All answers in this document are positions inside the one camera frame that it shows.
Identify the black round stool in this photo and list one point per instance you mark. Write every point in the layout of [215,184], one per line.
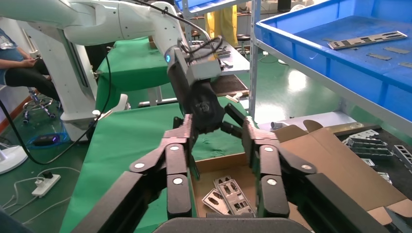
[243,38]

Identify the black device purple light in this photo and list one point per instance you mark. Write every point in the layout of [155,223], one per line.
[46,140]

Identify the grey metal shelving rack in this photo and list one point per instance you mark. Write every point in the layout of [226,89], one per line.
[238,64]

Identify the white plastic pipe fitting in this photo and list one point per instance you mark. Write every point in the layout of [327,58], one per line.
[277,125]

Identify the brown cardboard box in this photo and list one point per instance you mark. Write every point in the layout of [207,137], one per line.
[338,167]

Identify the white power strip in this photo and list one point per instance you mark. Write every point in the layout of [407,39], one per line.
[45,186]

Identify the blue plastic bin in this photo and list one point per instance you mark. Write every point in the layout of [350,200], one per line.
[199,4]

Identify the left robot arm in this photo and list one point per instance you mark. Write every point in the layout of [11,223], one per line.
[96,19]

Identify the white metal shelf board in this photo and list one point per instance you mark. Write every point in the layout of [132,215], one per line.
[370,105]

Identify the ribbed metal bracket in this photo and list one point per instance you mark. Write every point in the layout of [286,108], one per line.
[384,177]

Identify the white round stand base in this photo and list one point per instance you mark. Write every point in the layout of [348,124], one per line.
[11,159]

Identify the seated person blue shirt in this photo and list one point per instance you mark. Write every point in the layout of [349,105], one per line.
[22,77]

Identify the blue plastic tray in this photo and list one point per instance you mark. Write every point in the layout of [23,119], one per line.
[354,67]

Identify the grey slotted shelf upright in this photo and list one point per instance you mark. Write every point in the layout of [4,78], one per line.
[254,64]

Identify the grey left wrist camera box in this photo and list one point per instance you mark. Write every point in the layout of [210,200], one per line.
[202,67]

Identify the green table cloth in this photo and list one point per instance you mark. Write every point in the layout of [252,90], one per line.
[128,138]

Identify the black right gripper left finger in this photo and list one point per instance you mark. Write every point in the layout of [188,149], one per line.
[177,193]

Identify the green covered table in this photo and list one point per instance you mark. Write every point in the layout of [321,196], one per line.
[135,64]

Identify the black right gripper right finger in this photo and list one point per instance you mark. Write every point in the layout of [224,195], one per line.
[273,180]

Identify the silver spring clamp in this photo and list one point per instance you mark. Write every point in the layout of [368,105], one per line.
[101,114]
[235,97]

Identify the white robot torso column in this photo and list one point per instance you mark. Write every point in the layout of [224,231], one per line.
[74,96]

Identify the silver metal I/O shield plate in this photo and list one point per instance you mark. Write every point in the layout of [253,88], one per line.
[235,196]
[227,178]
[375,39]
[222,209]

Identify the yellow coat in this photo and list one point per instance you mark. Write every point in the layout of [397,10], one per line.
[225,22]

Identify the grey tape strip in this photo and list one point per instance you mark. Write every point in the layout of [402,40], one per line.
[397,50]
[379,57]
[406,65]

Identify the ladder shaped metal bracket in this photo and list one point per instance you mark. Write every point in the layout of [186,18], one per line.
[404,155]

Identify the chrome base office chair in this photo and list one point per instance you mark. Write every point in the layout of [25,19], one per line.
[38,103]

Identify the dark brown board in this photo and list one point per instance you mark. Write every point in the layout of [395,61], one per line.
[230,85]

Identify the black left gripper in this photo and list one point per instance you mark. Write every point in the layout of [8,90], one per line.
[204,106]

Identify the small metal bracket pile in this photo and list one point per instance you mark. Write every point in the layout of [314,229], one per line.
[370,148]

